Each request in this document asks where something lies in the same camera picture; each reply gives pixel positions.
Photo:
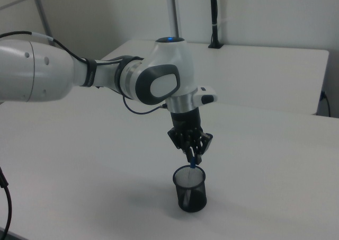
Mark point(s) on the blue and white marker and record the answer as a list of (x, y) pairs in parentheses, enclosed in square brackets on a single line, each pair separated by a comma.
[(193, 163)]

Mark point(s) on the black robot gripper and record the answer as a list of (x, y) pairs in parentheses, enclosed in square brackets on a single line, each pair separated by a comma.
[(185, 123)]

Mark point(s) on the black mesh pen cup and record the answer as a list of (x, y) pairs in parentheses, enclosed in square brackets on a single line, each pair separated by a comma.
[(191, 195)]

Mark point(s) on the black clamp pole mount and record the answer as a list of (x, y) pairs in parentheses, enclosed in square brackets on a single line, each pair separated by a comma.
[(215, 20)]

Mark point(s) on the silver metal pole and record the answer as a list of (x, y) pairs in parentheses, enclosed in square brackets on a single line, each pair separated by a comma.
[(175, 10)]

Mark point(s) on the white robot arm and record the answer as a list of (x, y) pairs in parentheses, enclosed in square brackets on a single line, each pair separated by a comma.
[(79, 70)]

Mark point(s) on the grey slanted frame pole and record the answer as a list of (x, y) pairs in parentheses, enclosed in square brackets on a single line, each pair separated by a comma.
[(42, 9)]

